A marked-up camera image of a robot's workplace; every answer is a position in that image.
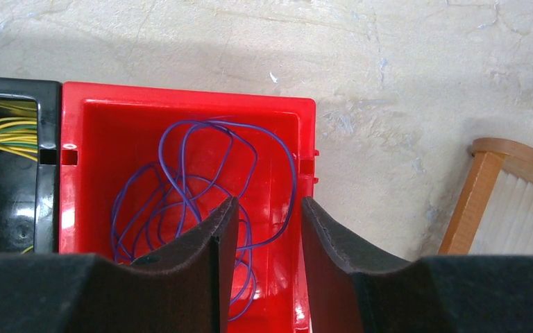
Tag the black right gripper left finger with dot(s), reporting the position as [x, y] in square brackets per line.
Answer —
[183, 286]

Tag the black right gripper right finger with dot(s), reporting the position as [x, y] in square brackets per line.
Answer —
[354, 286]

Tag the red plastic bin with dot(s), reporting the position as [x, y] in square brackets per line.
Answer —
[141, 166]

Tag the black plastic bin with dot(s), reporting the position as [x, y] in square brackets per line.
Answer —
[30, 121]

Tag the wooden rack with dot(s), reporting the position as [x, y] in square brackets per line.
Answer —
[494, 213]

